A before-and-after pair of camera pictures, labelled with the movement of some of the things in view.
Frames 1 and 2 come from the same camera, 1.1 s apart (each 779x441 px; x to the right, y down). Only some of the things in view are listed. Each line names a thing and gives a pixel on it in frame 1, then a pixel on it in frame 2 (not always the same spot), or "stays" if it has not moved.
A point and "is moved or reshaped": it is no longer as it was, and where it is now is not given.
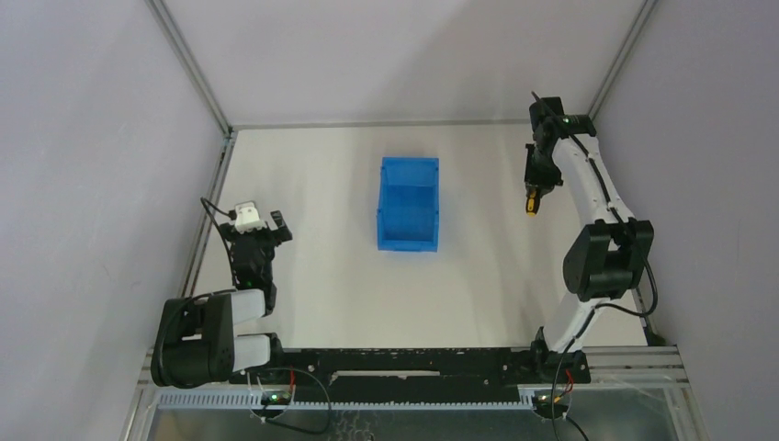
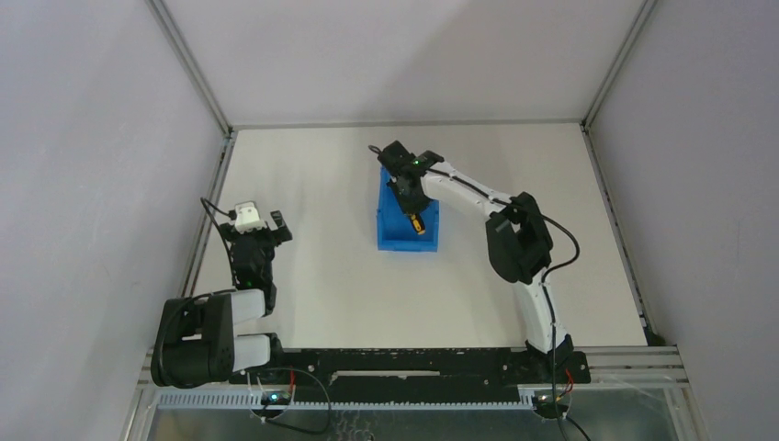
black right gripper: x=532 y=179 → x=408 y=207
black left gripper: x=262 y=237 stays
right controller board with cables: x=554 y=406 stays
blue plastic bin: x=408 y=205 stays
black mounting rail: x=421 y=375 stays
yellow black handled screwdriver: x=532 y=202 is moved or reshaped
